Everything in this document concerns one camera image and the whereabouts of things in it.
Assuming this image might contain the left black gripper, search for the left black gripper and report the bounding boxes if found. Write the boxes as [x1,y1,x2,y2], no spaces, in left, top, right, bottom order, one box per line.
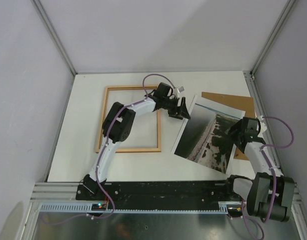
[161,97,190,120]

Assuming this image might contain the brown frame backing board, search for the brown frame backing board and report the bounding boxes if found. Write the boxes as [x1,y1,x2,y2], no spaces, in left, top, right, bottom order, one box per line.
[201,92,256,168]

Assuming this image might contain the aerial beach photo print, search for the aerial beach photo print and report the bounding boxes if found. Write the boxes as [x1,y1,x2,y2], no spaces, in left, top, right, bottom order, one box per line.
[171,95,245,174]

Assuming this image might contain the wooden picture frame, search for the wooden picture frame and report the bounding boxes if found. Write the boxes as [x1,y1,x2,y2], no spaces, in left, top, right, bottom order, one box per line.
[95,85,162,153]

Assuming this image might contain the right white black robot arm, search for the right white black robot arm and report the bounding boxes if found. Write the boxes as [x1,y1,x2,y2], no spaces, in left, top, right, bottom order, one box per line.
[224,117,295,222]

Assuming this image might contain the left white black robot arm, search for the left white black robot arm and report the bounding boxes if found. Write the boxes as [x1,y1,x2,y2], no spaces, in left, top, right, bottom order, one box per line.
[82,82,191,200]

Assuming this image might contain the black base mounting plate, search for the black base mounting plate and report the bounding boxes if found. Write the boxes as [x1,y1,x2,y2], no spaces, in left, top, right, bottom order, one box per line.
[75,180,242,210]

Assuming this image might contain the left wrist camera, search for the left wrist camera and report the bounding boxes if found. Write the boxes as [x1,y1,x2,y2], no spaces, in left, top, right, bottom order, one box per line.
[173,86,185,98]

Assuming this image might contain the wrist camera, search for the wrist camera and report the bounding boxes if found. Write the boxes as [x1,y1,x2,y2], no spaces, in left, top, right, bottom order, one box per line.
[257,115,268,134]
[173,86,185,98]

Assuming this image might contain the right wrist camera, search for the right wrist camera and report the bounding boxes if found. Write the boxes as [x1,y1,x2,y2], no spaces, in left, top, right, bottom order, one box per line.
[257,115,268,134]

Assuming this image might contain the right aluminium corner post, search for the right aluminium corner post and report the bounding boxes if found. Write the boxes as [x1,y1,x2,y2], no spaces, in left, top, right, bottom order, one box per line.
[249,0,298,78]

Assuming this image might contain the aluminium corner post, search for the aluminium corner post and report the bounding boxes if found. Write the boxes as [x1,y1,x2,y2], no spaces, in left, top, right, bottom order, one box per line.
[30,0,77,76]
[249,0,298,78]

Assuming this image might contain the grey slotted cable duct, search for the grey slotted cable duct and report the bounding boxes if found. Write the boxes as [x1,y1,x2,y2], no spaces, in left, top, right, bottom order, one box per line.
[39,202,228,215]

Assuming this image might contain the aluminium front rail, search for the aluminium front rail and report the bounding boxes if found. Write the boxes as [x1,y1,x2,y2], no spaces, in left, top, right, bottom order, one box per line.
[30,182,304,203]

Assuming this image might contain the left aluminium corner post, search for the left aluminium corner post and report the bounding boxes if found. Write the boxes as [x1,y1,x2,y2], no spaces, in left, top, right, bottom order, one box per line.
[30,0,77,76]

